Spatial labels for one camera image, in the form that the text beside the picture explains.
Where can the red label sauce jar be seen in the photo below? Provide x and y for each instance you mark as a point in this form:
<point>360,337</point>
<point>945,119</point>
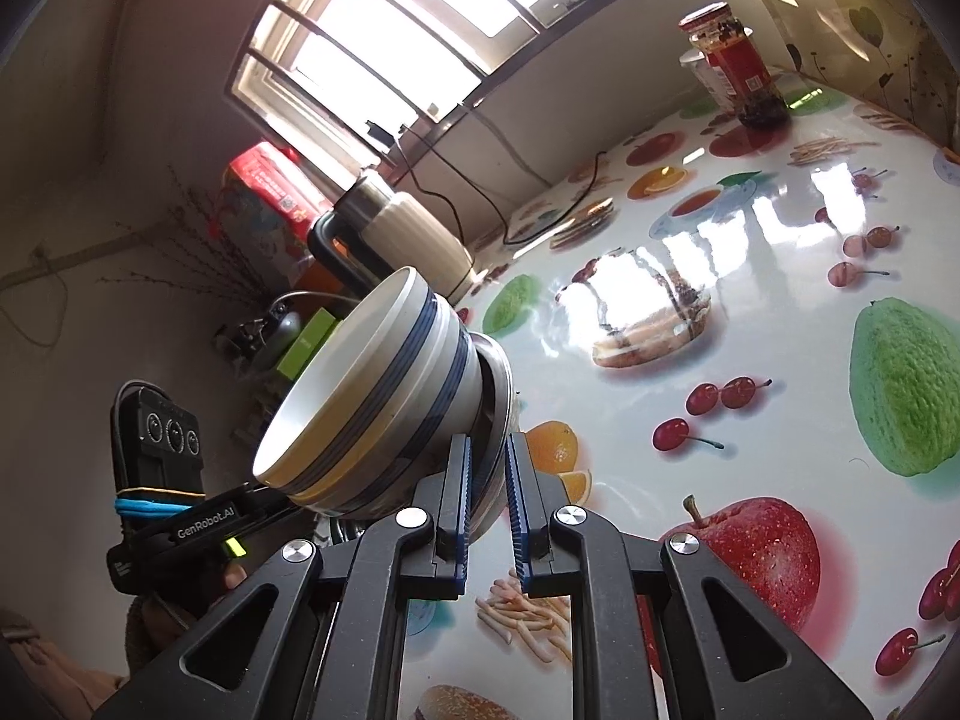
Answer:
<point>733,58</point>

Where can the heart pattern curtain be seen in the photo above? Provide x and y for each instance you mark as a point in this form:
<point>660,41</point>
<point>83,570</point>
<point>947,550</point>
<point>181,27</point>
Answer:
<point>881,51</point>

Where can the white striped bowl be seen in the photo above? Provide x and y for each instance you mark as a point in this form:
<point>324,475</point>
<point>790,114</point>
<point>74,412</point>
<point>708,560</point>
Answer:
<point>453,413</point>
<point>370,384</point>

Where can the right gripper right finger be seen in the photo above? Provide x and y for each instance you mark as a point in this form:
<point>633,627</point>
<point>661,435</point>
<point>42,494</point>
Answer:
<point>660,630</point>

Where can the window frame with bars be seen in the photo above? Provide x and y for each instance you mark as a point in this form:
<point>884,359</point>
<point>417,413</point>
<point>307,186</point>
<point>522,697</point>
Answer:
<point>338,81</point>

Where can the upper green box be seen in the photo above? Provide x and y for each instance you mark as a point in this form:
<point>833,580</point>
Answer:
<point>311,338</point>

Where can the white electric kettle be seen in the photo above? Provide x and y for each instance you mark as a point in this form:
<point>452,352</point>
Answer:
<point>373,230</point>

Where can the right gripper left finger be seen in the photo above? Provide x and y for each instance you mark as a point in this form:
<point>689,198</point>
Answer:
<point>318,632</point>

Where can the left hand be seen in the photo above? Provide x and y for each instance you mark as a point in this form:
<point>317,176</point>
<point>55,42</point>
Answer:
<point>160,618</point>

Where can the fruit print tablecloth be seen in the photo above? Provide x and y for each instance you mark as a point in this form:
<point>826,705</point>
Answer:
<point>752,337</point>

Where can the red snack package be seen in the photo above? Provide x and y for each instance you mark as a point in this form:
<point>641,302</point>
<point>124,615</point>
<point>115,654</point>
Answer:
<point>267,205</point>

